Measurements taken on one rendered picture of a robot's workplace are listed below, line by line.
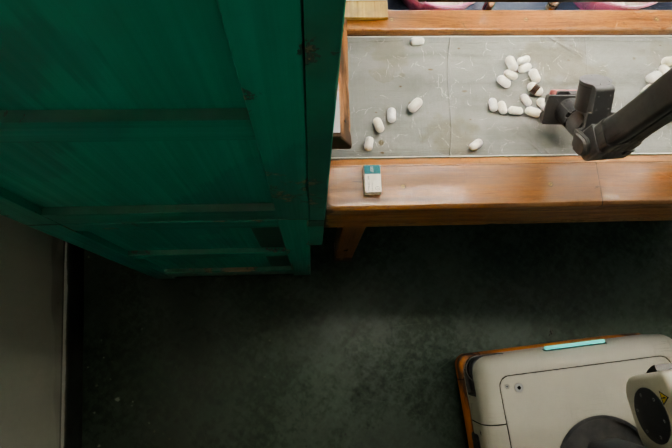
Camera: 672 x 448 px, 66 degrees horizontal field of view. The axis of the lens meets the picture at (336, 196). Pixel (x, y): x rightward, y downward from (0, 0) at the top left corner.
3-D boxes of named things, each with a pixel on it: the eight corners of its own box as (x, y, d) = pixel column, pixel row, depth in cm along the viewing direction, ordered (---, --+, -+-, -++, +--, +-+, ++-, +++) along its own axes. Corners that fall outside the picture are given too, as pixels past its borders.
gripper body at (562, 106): (545, 92, 109) (559, 106, 103) (593, 92, 109) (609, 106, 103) (538, 120, 112) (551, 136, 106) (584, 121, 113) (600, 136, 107)
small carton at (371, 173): (380, 195, 108) (381, 192, 106) (363, 195, 108) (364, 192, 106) (379, 167, 110) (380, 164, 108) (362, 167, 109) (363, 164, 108)
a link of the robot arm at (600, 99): (581, 159, 96) (627, 155, 96) (594, 100, 89) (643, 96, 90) (554, 130, 106) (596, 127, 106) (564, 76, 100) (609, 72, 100)
